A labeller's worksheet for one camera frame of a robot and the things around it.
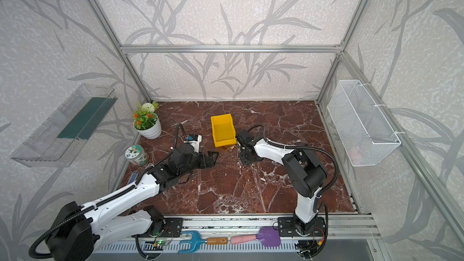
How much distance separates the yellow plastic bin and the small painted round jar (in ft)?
1.21

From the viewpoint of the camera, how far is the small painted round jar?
88 cm

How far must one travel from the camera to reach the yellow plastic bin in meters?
0.98

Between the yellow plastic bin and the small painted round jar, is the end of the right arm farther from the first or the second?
the small painted round jar
